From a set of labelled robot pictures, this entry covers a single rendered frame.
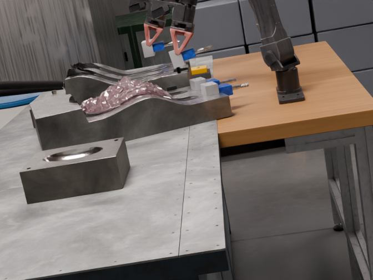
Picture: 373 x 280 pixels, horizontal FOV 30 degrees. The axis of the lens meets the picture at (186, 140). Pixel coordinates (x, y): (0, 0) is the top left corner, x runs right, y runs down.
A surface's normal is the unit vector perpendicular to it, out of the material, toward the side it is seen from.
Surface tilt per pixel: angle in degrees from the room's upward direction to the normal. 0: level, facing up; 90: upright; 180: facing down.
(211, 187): 0
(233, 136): 90
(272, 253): 0
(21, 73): 90
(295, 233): 0
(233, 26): 90
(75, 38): 90
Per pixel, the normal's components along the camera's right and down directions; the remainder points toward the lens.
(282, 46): 0.64, -0.11
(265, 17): -0.67, 0.29
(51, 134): 0.26, 0.20
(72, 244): -0.18, -0.95
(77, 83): -0.03, 0.26
